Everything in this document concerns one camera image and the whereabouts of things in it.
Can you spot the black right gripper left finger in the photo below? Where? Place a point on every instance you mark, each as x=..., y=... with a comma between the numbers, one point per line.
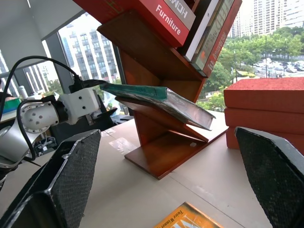
x=69, y=171

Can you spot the yellow cover book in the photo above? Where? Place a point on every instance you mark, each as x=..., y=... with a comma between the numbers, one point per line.
x=190, y=218

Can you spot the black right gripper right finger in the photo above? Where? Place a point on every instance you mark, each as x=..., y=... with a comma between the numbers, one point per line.
x=273, y=171

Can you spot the grey HOME book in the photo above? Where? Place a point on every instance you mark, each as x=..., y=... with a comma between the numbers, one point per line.
x=181, y=13

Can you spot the red Anniversary book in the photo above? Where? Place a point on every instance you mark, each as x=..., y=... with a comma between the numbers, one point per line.
x=224, y=40

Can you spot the red Furniture book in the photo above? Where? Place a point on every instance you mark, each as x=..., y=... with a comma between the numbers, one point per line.
x=152, y=19

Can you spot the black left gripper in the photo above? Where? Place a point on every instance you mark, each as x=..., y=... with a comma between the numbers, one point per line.
x=101, y=104

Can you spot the wooden zigzag bookshelf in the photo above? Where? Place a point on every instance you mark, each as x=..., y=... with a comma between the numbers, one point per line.
x=156, y=152

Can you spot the white bottle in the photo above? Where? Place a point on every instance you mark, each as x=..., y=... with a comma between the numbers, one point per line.
x=22, y=92

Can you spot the white spine book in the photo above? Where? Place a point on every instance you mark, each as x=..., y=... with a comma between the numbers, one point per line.
x=202, y=28

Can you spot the green plastic bin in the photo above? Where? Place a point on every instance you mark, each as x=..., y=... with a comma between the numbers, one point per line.
x=10, y=105

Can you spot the dark green spine book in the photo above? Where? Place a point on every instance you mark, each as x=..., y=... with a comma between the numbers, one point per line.
x=215, y=35

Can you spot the teal plastic-wrapped book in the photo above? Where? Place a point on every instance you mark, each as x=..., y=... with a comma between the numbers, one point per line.
x=166, y=102

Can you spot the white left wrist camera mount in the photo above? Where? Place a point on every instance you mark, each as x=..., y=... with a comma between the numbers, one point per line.
x=78, y=102

